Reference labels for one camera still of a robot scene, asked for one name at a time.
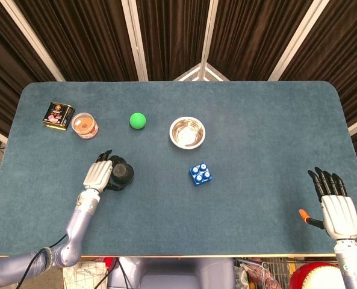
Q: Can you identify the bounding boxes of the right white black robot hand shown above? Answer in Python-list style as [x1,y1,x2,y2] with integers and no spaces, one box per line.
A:
[298,166,357,241]

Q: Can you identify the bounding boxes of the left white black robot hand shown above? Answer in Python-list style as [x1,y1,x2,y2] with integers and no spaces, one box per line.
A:
[82,149,122,193]

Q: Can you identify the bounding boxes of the black faceted cup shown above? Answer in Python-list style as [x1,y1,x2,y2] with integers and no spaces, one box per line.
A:
[108,154,135,190]

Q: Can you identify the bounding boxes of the clear plastic jar orange contents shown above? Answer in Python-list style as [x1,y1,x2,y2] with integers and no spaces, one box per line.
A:
[70,112,99,140]

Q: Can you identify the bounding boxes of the red and white ball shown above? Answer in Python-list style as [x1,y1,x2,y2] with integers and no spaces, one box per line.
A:
[288,261,346,289]

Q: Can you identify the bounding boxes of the green rubber ball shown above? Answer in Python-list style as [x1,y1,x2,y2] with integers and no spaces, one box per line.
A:
[129,112,147,130]

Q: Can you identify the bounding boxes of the black rectangular food tin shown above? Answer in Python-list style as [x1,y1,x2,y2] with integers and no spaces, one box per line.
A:
[42,101,76,131]

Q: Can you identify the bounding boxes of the white grid pattern bag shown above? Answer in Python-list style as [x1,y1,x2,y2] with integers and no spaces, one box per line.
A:
[63,261,109,289]

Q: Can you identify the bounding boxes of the stainless steel bowl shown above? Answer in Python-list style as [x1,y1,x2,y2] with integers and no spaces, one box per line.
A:
[169,117,206,149]

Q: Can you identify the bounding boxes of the blue building block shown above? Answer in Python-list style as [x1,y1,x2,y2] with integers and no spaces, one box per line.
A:
[188,162,214,188]

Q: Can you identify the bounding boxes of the teal felt table cloth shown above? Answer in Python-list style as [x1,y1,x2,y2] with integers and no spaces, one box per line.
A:
[0,80,357,257]

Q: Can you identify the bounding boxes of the colourful plastic bag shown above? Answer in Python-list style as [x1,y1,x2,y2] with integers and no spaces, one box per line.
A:
[235,263,290,289]

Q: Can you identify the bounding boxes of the grey blue robot torso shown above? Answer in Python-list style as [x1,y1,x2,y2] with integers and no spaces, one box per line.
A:
[108,256,235,289]

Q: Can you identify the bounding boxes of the brown pleated curtain panel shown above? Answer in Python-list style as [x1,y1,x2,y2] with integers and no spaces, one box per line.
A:
[14,0,140,82]
[279,0,357,127]
[135,0,212,81]
[210,0,314,81]
[0,0,60,136]

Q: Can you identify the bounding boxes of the white triangular partition foot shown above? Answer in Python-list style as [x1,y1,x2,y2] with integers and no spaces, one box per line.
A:
[173,62,229,82]

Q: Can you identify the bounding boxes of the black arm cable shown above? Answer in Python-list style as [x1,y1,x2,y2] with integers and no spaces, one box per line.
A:
[15,234,68,289]

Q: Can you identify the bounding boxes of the metal wire cart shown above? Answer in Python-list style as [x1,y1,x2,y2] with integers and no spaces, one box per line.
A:
[234,258,340,289]

